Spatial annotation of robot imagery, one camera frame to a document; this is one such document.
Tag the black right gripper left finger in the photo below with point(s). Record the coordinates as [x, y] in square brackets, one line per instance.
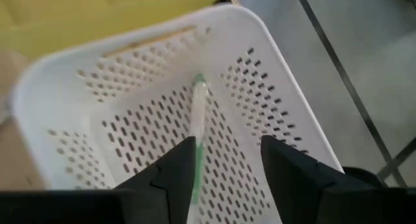
[172, 191]

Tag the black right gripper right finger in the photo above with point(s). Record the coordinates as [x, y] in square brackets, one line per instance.
[299, 191]

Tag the green toothbrush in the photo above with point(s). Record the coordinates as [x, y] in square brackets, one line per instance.
[198, 120]

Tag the white perforated plastic basket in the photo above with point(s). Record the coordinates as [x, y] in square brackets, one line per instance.
[45, 100]

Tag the yellow plastic bin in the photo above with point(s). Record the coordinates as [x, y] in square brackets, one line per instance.
[81, 19]

